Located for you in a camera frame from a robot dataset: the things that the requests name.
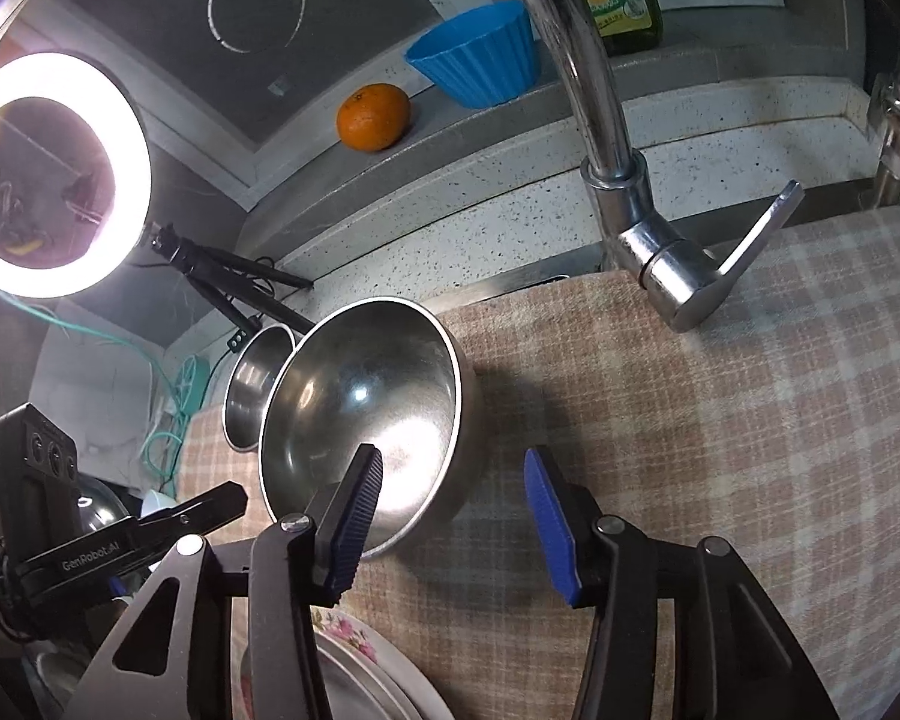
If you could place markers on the steel pot lid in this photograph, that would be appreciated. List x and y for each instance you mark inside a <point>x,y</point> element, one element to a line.
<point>103,502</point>

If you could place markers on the deep plate with floral rim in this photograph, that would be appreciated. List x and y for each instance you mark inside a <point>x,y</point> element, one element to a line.
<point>345,626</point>

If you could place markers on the orange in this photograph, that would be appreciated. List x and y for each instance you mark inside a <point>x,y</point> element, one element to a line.
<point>373,117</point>

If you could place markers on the beige checkered cloth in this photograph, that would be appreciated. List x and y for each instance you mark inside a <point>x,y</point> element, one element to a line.
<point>720,465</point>

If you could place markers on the black induction cooktop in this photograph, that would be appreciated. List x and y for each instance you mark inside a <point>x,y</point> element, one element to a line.
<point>345,0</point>

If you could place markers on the plain steel bowl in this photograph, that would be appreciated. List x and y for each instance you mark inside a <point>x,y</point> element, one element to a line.
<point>375,390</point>

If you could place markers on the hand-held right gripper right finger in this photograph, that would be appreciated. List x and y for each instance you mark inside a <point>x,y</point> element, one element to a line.
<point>551,532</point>

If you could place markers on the chrome kitchen faucet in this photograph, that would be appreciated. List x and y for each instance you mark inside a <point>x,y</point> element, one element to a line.
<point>592,90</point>

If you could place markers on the white plate with pink sprig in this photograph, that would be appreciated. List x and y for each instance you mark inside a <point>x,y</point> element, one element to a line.
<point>390,690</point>

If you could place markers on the black tripod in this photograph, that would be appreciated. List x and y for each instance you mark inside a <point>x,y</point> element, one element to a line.
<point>225,270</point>

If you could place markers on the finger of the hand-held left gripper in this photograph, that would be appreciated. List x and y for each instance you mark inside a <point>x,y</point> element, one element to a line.
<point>195,510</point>

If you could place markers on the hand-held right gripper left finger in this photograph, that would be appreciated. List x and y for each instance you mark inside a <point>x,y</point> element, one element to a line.
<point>352,532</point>

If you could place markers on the red steel bowl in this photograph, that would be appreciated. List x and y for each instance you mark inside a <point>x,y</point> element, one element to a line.
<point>251,382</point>

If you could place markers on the white ceramic bowl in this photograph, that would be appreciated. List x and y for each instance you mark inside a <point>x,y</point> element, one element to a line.
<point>159,504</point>

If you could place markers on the blue fluted plastic cup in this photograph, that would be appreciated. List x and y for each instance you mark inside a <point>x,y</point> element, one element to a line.
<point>480,52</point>

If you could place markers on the round teal power strip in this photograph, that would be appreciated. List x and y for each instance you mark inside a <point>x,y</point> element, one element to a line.
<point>193,386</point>

